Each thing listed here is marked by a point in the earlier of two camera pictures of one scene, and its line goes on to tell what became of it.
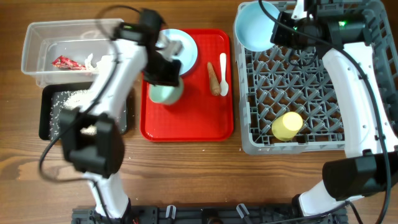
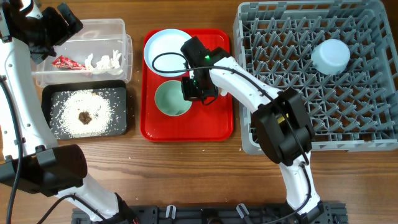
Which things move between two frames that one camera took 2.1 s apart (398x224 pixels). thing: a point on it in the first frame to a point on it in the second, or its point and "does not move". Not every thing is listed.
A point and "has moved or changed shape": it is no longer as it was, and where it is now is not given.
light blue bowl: x=254 y=27 has moved or changed shape
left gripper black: x=169 y=76 to x=63 y=31
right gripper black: x=277 y=37 to x=188 y=94
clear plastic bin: x=66 y=50 does not move
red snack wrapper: x=62 y=61 does not move
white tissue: x=102 y=65 does not move
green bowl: x=165 y=94 has moved or changed shape
